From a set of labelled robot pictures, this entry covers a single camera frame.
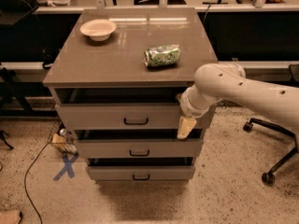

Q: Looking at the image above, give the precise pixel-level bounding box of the grey top drawer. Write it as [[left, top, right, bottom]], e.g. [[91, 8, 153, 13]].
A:
[[55, 102, 217, 130]]

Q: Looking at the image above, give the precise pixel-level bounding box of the tan object at corner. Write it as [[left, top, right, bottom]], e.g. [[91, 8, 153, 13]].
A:
[[0, 210, 21, 224]]

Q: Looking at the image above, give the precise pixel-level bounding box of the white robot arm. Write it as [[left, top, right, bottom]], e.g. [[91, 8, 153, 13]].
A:
[[177, 63, 299, 139]]

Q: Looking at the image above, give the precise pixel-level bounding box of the white paper bowl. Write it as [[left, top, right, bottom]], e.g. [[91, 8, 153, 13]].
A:
[[80, 19, 116, 41]]

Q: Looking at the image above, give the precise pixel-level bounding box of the black floor cable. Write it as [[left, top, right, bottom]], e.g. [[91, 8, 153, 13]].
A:
[[23, 140, 52, 224]]

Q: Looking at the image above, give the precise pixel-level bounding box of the blue tape cross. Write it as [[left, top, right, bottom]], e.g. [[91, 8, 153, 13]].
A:
[[53, 154, 79, 181]]

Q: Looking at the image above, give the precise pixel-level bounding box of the black office chair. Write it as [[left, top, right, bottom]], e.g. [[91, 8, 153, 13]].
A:
[[242, 63, 299, 187]]

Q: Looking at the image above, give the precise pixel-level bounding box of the grey bottom drawer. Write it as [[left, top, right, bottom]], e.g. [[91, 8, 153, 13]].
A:
[[87, 166, 195, 181]]

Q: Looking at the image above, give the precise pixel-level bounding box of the crushed green soda can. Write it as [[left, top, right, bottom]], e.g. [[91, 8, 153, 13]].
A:
[[144, 45, 180, 68]]

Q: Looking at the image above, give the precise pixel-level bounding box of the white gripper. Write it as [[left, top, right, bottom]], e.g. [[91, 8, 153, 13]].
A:
[[176, 85, 221, 139]]

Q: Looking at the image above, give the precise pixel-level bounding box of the grey drawer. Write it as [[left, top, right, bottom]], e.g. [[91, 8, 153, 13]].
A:
[[55, 102, 217, 130], [75, 139, 203, 158], [87, 166, 195, 181]]

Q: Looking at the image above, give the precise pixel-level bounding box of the wire basket with items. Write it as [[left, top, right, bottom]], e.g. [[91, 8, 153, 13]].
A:
[[50, 121, 78, 155]]

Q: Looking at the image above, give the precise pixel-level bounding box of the grey middle drawer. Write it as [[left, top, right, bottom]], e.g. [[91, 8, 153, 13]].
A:
[[75, 139, 203, 158]]

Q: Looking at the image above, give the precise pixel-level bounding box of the grey drawer cabinet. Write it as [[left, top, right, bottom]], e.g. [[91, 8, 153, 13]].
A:
[[43, 7, 219, 183]]

